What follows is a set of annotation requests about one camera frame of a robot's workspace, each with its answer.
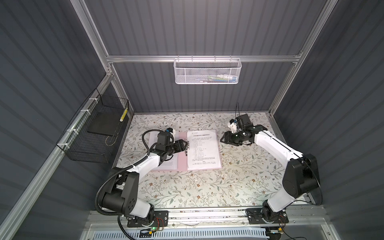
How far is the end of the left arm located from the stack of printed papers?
0.16 m

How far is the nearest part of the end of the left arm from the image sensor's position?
0.69 m

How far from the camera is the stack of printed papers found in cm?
93
